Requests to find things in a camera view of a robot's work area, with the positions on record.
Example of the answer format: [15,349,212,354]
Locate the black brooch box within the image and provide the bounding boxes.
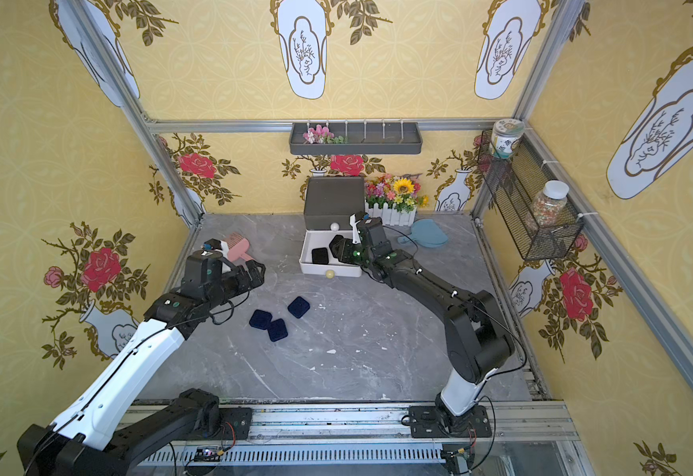
[329,234,345,257]
[311,247,330,266]

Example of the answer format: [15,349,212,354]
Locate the white drawer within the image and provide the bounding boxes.
[299,230,362,278]

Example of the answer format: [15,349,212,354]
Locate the blue brooch box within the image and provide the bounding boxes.
[287,297,311,319]
[249,309,273,330]
[267,319,289,342]

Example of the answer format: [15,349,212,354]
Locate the blue brooch box bottom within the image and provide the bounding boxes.
[267,319,289,342]

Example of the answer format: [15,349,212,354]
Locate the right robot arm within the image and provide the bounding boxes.
[329,238,516,418]

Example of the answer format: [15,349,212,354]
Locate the three-drawer storage cabinet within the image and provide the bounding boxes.
[304,177,366,231]

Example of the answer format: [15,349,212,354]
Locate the pink small dustpan brush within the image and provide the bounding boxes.
[225,232,252,262]

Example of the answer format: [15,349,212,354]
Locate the flower pot white fence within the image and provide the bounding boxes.
[364,174,429,226]

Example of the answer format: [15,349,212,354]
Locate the light blue dustpan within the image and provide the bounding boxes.
[397,219,449,249]

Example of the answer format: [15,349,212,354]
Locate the small pink flowers on shelf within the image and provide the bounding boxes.
[302,124,346,145]

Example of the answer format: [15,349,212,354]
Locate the small circuit board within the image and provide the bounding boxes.
[193,446,225,463]

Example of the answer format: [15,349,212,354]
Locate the decorated jar with lid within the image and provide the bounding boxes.
[491,118,525,160]

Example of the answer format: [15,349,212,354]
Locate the clear jar white lid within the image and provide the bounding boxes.
[528,180,570,231]

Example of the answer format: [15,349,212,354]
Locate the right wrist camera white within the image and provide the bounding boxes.
[350,213,386,247]

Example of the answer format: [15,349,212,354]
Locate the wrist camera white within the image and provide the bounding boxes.
[202,238,229,257]
[350,213,386,247]

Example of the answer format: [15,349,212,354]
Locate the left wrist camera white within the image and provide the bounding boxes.
[202,238,229,257]

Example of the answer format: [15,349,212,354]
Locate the grey wall shelf tray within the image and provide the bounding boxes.
[289,120,424,156]

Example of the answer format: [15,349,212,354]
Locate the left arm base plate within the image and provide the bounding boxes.
[194,407,253,440]

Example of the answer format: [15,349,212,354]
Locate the aluminium front rail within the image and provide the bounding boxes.
[220,400,580,444]

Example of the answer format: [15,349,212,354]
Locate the black wire wall basket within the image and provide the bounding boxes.
[485,138,584,261]

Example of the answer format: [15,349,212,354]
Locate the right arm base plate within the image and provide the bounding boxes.
[400,405,493,438]

